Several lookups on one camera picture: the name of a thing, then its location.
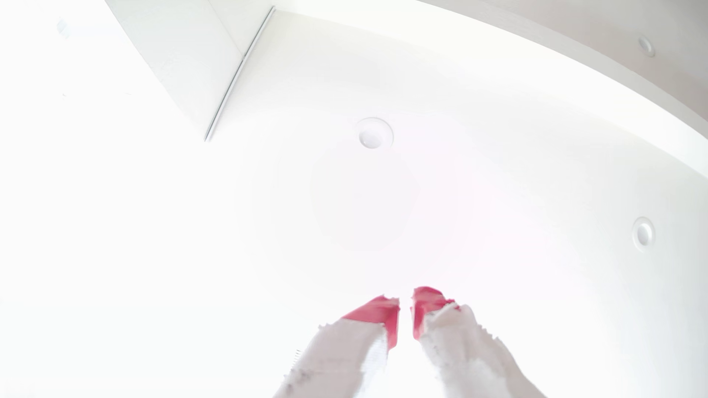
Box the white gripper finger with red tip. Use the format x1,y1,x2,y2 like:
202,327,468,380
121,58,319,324
411,286,547,398
274,296,400,398

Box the thin metal ceiling rail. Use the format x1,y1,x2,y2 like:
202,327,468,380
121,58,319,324
204,6,276,143

